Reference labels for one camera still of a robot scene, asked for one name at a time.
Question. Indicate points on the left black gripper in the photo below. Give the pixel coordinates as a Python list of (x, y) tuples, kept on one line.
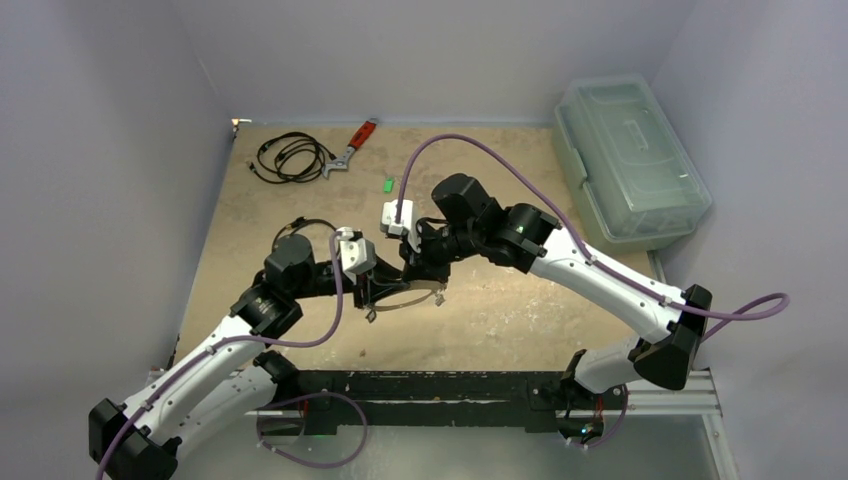
[(374, 283)]

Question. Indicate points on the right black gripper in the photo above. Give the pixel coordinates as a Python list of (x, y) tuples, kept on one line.
[(422, 252)]

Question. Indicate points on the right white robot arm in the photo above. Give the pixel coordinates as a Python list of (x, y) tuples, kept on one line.
[(531, 241)]

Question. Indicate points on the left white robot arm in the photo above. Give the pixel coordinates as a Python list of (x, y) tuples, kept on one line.
[(230, 371)]

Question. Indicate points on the small green key tag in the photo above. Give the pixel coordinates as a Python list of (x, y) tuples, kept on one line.
[(388, 185)]

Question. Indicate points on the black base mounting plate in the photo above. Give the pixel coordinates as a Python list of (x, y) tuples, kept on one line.
[(566, 409)]

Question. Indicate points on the translucent green plastic toolbox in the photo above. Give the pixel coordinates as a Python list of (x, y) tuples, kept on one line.
[(631, 180)]

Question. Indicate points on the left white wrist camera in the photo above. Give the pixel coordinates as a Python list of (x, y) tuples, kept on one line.
[(357, 254)]

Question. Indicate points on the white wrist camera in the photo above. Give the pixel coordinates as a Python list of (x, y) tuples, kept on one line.
[(398, 218), (357, 254)]

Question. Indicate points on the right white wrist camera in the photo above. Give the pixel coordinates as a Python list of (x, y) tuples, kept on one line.
[(398, 218)]

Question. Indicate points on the red handled adjustable wrench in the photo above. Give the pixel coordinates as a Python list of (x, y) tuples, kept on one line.
[(342, 162)]

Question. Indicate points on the aluminium frame rail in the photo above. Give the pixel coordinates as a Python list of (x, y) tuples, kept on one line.
[(669, 397)]

